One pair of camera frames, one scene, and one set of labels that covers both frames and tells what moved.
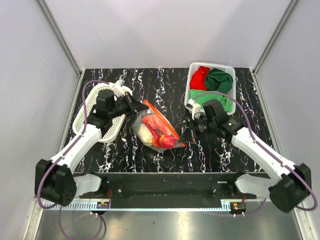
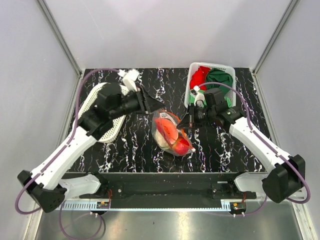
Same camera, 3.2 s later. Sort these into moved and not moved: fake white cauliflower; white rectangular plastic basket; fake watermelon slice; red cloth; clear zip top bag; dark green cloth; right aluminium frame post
Moved: clear zip top bag; fake watermelon slice; fake white cauliflower
Not moved: right aluminium frame post; white rectangular plastic basket; red cloth; dark green cloth
